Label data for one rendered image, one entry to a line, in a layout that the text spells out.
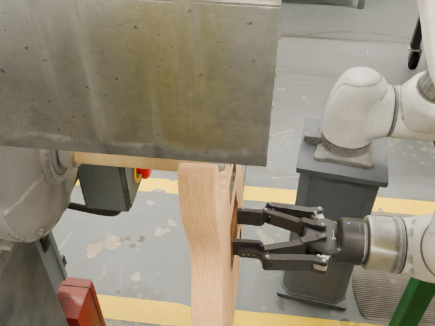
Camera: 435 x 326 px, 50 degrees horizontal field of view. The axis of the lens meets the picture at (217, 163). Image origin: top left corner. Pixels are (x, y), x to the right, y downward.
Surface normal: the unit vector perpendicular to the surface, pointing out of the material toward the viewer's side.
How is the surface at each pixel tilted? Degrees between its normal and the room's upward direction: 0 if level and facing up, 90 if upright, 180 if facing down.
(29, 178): 89
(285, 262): 83
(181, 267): 0
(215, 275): 64
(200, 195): 76
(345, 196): 90
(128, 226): 0
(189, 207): 83
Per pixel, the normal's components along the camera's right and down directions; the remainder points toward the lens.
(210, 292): -0.13, 0.09
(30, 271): 0.99, 0.08
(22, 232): 0.82, 0.51
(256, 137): -0.12, 0.65
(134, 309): 0.00, -0.76
